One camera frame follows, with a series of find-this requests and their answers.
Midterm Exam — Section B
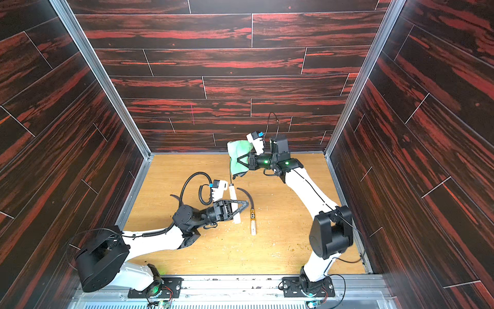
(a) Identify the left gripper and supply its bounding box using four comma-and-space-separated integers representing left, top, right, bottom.
191, 203, 244, 232

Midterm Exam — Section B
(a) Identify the green and black rag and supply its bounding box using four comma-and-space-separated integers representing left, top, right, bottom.
227, 140, 253, 179

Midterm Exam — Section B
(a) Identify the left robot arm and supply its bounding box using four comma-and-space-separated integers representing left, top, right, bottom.
75, 200, 249, 297

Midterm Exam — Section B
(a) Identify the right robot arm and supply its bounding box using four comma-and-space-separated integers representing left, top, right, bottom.
227, 131, 353, 297

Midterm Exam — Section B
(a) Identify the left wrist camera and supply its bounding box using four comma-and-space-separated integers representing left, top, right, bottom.
210, 180, 228, 202

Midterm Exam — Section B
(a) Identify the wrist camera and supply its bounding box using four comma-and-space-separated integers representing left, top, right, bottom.
210, 180, 228, 202
246, 131, 265, 155

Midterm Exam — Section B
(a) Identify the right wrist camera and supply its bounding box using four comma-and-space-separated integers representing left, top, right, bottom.
246, 131, 265, 155

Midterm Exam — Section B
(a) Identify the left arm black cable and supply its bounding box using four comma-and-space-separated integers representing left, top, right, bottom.
65, 171, 214, 267

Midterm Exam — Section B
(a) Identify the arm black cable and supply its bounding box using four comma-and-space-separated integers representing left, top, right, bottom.
65, 171, 214, 267
264, 111, 365, 309

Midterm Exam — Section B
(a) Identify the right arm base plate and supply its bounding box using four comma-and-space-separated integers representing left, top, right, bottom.
278, 276, 335, 297

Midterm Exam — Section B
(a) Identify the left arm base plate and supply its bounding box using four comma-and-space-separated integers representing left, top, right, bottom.
127, 277, 183, 300

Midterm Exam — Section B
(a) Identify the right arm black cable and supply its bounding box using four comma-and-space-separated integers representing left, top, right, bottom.
264, 111, 365, 309

